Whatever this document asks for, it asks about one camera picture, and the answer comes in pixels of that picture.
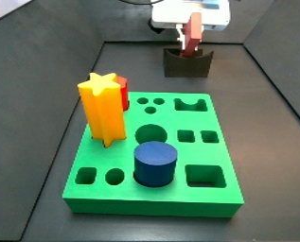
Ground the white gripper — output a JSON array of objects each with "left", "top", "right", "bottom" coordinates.
[{"left": 150, "top": 0, "right": 231, "bottom": 51}]

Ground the black curved holder stand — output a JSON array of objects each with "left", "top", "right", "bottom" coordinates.
[{"left": 164, "top": 48, "right": 215, "bottom": 78}]

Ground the yellow star prism peg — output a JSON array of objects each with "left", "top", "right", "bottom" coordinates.
[{"left": 78, "top": 73, "right": 128, "bottom": 147}]

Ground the green shape-sorter board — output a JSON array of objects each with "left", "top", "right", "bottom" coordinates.
[{"left": 62, "top": 92, "right": 244, "bottom": 217}]

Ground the blue cylinder peg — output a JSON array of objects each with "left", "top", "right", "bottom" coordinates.
[{"left": 133, "top": 141, "right": 177, "bottom": 187}]

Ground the red double-square block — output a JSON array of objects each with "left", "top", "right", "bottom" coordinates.
[{"left": 181, "top": 12, "right": 201, "bottom": 58}]

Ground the red hexagonal peg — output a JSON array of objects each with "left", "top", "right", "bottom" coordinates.
[{"left": 117, "top": 76, "right": 129, "bottom": 111}]

